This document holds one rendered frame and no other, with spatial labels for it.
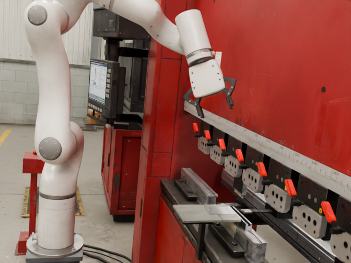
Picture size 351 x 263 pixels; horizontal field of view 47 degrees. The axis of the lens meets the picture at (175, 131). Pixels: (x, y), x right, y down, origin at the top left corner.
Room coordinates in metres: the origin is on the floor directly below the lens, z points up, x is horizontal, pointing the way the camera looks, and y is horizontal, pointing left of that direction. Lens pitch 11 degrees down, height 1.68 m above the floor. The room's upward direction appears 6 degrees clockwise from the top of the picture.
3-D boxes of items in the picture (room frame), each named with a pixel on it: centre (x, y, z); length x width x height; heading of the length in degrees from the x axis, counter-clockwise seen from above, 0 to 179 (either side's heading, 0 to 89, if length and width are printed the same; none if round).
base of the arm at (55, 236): (1.29, 0.37, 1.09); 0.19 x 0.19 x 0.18
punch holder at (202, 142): (2.18, -0.19, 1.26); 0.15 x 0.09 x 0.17; 16
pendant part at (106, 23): (2.86, 0.45, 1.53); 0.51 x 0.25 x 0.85; 30
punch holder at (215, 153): (1.99, -0.25, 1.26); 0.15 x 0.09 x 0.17; 16
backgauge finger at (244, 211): (1.82, -0.47, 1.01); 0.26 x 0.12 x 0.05; 106
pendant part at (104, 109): (2.77, 0.50, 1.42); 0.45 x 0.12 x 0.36; 30
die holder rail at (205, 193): (2.30, -0.16, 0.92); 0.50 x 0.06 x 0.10; 16
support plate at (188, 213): (1.73, -0.17, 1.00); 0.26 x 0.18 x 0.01; 106
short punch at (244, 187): (1.77, -0.32, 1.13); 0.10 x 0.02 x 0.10; 16
